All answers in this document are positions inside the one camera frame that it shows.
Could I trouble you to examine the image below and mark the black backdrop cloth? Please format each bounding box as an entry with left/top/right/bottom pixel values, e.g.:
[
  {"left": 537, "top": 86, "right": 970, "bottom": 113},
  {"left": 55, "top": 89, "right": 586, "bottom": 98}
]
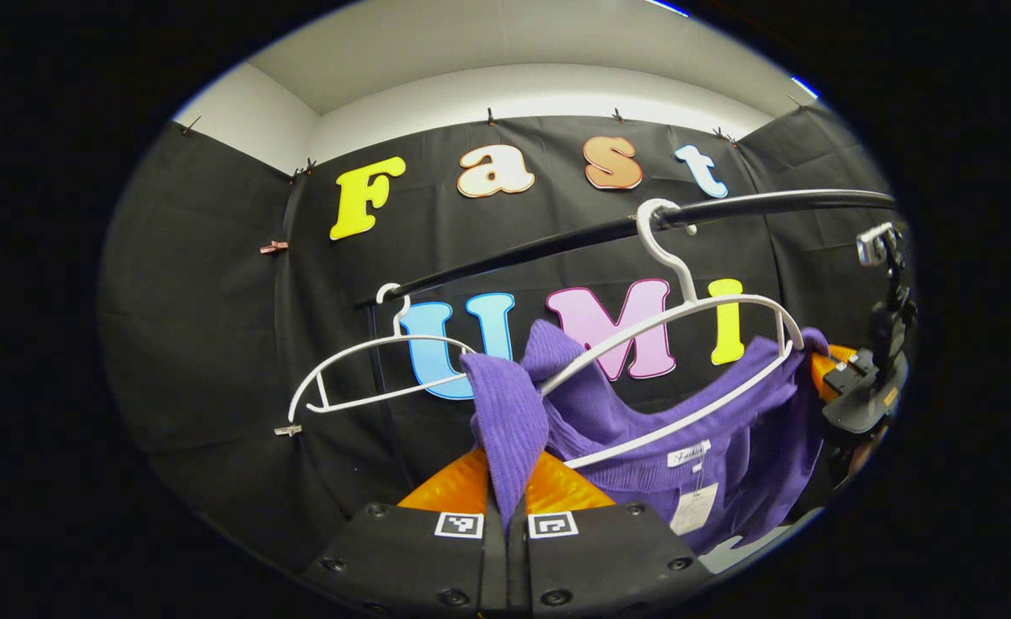
[{"left": 97, "top": 99, "right": 910, "bottom": 568}]

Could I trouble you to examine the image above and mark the white clothes hanger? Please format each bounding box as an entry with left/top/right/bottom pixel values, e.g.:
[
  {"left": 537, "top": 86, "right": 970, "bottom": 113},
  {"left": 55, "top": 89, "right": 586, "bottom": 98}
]
[
  {"left": 286, "top": 284, "right": 476, "bottom": 426},
  {"left": 540, "top": 199, "right": 806, "bottom": 469}
]

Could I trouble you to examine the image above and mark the black clothes rack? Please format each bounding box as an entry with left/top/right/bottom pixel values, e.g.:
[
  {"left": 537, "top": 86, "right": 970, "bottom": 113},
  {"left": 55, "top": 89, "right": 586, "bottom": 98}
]
[{"left": 355, "top": 189, "right": 898, "bottom": 491}]

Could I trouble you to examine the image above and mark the purple knit cardigan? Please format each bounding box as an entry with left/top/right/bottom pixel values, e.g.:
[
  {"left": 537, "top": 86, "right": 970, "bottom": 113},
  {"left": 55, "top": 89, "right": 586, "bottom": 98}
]
[{"left": 461, "top": 320, "right": 829, "bottom": 555}]

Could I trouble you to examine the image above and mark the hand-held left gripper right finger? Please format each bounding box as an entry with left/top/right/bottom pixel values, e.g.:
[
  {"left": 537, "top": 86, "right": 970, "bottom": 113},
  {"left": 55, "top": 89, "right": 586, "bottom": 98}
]
[{"left": 505, "top": 451, "right": 713, "bottom": 616}]

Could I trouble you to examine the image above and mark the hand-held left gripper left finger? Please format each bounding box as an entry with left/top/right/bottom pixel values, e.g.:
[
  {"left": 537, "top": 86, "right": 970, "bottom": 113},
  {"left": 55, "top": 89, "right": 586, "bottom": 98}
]
[{"left": 303, "top": 447, "right": 506, "bottom": 616}]

